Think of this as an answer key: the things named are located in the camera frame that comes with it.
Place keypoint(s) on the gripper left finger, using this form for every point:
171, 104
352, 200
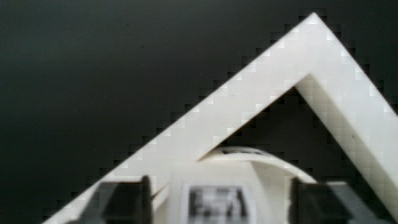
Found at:
119, 204

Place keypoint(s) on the white U-shaped fence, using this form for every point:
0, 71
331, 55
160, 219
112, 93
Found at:
306, 64

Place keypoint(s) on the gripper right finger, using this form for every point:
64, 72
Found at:
325, 204

